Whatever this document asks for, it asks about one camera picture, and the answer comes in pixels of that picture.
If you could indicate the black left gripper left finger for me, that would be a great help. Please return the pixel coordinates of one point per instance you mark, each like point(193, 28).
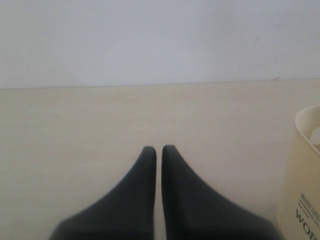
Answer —
point(125, 213)

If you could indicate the cream plastic bin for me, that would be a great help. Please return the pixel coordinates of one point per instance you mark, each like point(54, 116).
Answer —
point(298, 208)

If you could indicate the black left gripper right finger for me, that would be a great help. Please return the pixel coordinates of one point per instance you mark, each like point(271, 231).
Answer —
point(195, 211)

